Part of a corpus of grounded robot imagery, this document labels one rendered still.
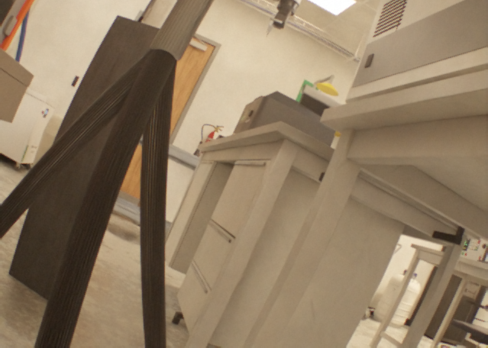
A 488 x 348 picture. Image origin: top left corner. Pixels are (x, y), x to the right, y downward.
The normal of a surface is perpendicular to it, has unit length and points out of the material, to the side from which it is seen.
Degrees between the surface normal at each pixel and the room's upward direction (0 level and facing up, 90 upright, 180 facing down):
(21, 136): 90
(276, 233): 90
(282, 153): 90
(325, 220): 90
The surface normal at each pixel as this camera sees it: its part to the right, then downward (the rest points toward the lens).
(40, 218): -0.01, -0.09
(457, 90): -0.89, -0.42
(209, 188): 0.22, 0.01
